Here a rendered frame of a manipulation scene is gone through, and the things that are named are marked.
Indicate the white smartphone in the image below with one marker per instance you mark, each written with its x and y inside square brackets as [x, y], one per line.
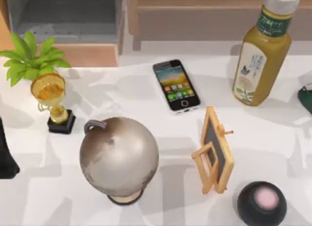
[176, 84]

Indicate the silver grey globe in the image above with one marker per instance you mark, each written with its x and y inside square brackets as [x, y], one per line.
[119, 155]

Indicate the wooden framed blackboard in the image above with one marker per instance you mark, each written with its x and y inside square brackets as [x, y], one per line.
[215, 150]

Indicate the pale wooden shelf unit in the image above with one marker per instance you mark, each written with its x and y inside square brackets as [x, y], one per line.
[195, 16]

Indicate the gold trophy on black base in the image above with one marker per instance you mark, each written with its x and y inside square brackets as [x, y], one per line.
[50, 89]

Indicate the green bottle with grey cap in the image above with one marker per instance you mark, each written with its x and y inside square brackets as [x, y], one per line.
[263, 58]

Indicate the pale wooden pulled-out drawer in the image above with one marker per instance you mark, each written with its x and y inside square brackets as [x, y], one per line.
[65, 24]

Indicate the green leafy plant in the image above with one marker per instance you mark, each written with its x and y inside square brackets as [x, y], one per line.
[29, 58]

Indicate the black round pink-topped object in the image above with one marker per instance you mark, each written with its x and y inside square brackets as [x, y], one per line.
[262, 202]

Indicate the dark green object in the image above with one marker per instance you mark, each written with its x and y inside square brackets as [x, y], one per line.
[306, 98]

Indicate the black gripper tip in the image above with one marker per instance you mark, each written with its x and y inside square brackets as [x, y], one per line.
[6, 157]

